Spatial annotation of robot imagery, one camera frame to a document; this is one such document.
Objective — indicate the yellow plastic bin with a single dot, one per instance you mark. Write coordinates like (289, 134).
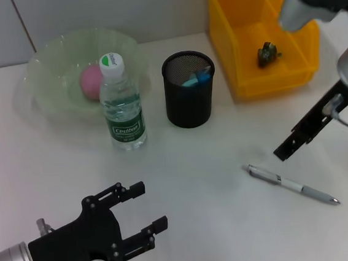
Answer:
(295, 72)

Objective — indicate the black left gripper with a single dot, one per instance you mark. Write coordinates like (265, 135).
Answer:
(76, 241)

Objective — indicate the pink toy peach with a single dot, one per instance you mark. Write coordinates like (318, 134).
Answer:
(90, 83)

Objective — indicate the green plastic wrapper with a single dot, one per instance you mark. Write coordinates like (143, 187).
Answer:
(267, 55)

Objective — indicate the clear green-label water bottle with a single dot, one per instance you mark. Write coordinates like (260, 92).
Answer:
(123, 117)

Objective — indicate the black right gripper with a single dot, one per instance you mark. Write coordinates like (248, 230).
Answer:
(326, 112)

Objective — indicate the translucent green fruit plate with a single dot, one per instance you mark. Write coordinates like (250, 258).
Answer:
(54, 68)

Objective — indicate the blue cyan scissors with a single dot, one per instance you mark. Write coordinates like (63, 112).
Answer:
(194, 80)

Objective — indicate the black mesh pen holder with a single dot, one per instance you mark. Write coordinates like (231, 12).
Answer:
(187, 107)

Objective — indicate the grey white pen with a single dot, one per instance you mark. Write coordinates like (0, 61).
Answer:
(290, 184)

